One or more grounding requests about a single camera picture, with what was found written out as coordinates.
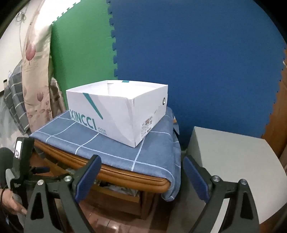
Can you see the brown foam mat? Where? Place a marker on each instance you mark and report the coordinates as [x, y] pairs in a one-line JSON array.
[[278, 116]]

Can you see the brown curtain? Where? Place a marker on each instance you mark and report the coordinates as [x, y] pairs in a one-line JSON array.
[[56, 96]]

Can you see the grey cabinet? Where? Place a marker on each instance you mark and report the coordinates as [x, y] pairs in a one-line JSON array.
[[235, 156]]

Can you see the beige floral curtain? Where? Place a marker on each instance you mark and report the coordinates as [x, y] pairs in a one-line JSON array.
[[35, 78]]

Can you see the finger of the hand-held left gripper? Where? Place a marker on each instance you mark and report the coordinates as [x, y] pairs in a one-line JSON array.
[[41, 169]]

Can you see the person's left hand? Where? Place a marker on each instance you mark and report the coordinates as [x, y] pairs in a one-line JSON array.
[[11, 199]]

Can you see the grey plaid cloth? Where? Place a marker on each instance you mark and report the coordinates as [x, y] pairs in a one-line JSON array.
[[15, 94]]

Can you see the wooden drawer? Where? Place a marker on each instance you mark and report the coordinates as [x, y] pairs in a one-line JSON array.
[[116, 202]]

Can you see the wooden nightstand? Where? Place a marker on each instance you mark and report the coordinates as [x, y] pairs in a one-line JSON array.
[[125, 177]]

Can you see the white cardboard box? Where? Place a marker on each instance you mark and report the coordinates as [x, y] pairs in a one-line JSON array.
[[116, 116]]

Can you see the green foam mat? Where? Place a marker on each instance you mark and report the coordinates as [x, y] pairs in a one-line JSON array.
[[83, 44]]

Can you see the metal wall hook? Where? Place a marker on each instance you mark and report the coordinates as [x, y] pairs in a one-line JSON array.
[[20, 18]]

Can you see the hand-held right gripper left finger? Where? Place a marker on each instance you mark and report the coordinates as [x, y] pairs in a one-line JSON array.
[[86, 179]]

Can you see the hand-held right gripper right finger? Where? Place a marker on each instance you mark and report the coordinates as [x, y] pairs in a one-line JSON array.
[[195, 177]]

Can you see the blue checked cloth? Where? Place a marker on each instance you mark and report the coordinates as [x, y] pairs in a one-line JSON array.
[[89, 139]]

